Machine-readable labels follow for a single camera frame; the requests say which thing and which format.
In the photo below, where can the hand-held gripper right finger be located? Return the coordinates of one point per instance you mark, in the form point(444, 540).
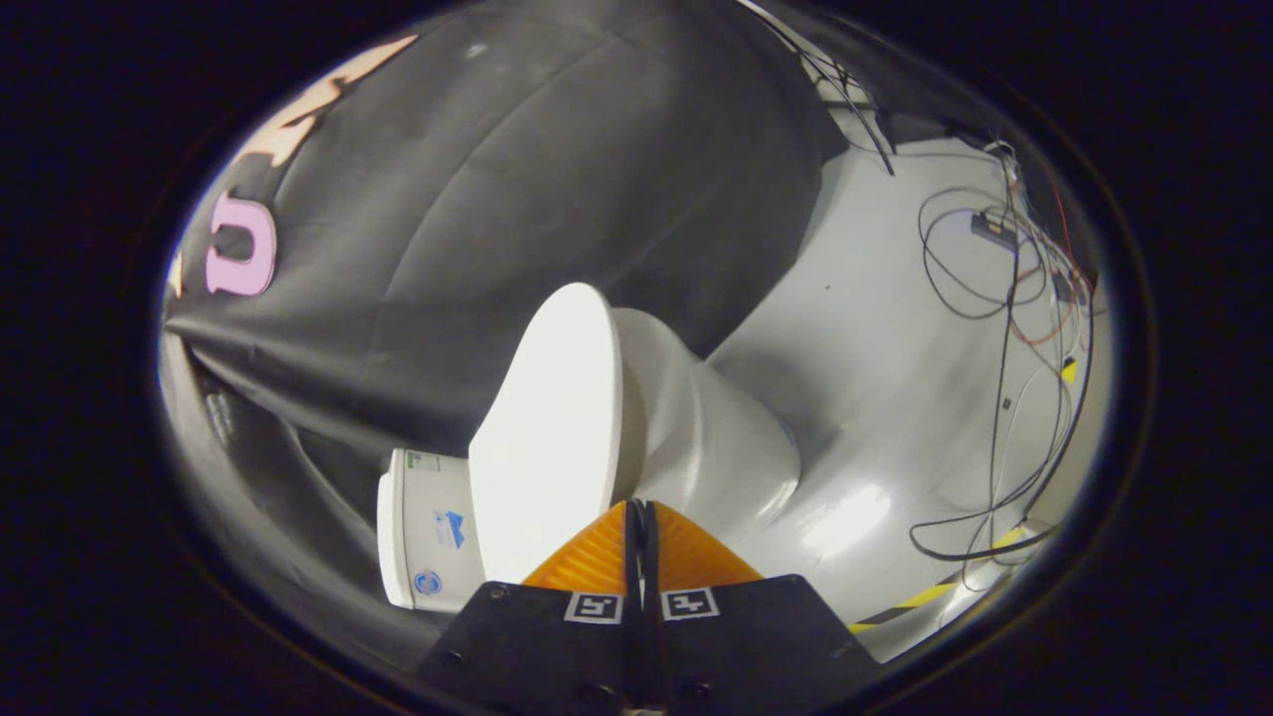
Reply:
point(746, 646)

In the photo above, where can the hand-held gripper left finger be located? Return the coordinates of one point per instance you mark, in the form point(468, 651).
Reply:
point(557, 646)

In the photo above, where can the white ceramic toilet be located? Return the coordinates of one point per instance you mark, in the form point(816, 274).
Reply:
point(696, 428)

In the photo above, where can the yellow black floor tape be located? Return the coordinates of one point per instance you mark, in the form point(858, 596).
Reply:
point(925, 597)

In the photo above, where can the black backdrop cloth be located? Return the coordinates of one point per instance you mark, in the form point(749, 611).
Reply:
point(517, 199)

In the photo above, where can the black power adapter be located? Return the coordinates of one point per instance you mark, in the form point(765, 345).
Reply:
point(994, 231)

